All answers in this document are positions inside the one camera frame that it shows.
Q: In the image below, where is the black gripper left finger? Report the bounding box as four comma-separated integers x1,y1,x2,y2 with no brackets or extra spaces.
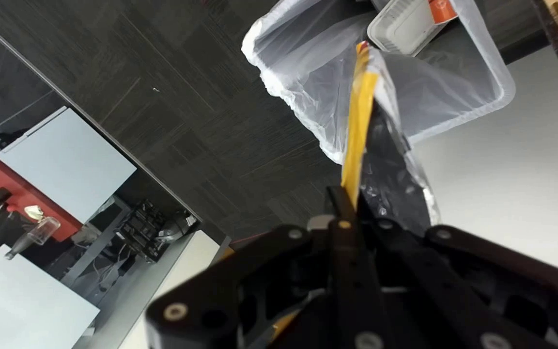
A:
143,184,387,349

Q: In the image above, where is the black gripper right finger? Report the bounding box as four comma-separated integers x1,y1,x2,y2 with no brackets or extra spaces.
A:
354,196,558,349

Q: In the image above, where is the yellow Fritos snack pack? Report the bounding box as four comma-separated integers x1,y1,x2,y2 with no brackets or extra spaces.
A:
339,39,441,229

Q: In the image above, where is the grey rectangular waste bin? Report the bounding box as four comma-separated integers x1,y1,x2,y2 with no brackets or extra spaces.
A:
240,0,517,167

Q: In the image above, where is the white plastic food tray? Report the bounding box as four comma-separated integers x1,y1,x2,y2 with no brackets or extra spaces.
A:
364,0,480,58

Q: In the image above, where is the small orange trash item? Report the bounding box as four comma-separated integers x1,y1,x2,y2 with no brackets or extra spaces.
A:
424,0,459,27

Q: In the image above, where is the white flat panel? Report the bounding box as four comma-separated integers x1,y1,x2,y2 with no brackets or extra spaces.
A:
0,242,100,349
0,105,139,225

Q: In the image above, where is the red box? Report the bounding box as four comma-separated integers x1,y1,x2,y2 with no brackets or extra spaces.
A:
0,153,81,244

